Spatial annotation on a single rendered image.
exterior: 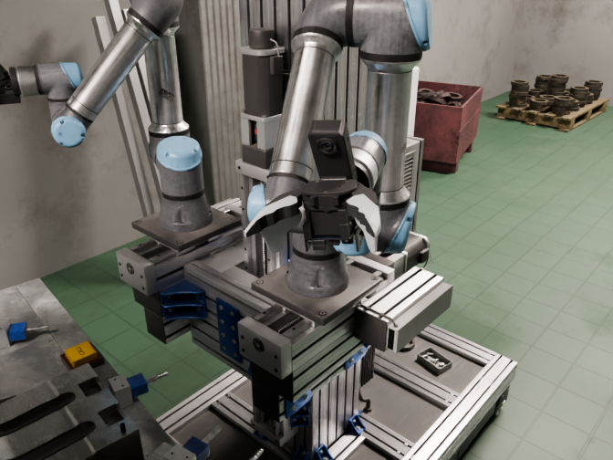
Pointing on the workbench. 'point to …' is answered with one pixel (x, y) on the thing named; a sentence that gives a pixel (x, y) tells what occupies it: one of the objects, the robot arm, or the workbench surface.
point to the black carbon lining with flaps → (52, 438)
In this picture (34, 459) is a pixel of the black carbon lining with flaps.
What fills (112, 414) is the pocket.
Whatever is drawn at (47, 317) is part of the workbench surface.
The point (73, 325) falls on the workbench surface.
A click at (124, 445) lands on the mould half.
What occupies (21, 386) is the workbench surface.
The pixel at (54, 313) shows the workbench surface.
